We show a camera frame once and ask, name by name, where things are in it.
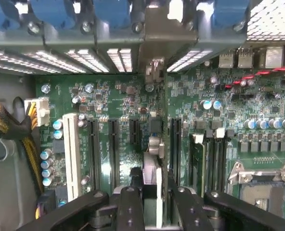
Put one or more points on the blue card retention latch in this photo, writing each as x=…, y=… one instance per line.
x=111, y=12
x=51, y=13
x=231, y=14

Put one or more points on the black power connector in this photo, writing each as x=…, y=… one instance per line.
x=47, y=204

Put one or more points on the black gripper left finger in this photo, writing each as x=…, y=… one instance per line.
x=130, y=211

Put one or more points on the green motherboard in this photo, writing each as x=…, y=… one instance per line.
x=123, y=96

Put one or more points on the short black expansion slot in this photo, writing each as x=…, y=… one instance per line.
x=135, y=132

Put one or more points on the long black expansion slot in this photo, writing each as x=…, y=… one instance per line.
x=113, y=154
x=93, y=154
x=176, y=154

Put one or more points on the black RAM slot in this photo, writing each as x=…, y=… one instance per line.
x=210, y=163
x=221, y=163

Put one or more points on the white expansion slot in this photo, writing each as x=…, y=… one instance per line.
x=71, y=156

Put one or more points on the open grey PC case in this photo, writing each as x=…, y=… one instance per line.
x=10, y=156

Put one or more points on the CPU socket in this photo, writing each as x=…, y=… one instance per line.
x=260, y=190

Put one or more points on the silver rear port block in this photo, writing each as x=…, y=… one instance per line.
x=246, y=57
x=226, y=57
x=274, y=57

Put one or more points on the white power connector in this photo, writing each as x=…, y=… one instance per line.
x=41, y=110

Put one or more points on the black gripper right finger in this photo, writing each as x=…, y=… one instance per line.
x=188, y=211

